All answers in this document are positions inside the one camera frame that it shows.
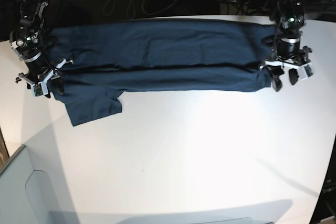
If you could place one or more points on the dark blue T-shirt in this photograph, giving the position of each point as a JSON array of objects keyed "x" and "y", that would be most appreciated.
[{"x": 156, "y": 55}]

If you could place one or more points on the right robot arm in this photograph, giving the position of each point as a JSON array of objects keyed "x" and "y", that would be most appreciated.
[{"x": 31, "y": 42}]

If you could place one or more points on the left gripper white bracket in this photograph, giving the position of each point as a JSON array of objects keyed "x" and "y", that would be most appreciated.
[{"x": 287, "y": 53}]

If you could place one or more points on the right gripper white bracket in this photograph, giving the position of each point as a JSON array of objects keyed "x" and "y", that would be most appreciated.
[{"x": 40, "y": 73}]

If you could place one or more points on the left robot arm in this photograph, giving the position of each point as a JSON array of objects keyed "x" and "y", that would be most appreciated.
[{"x": 288, "y": 16}]

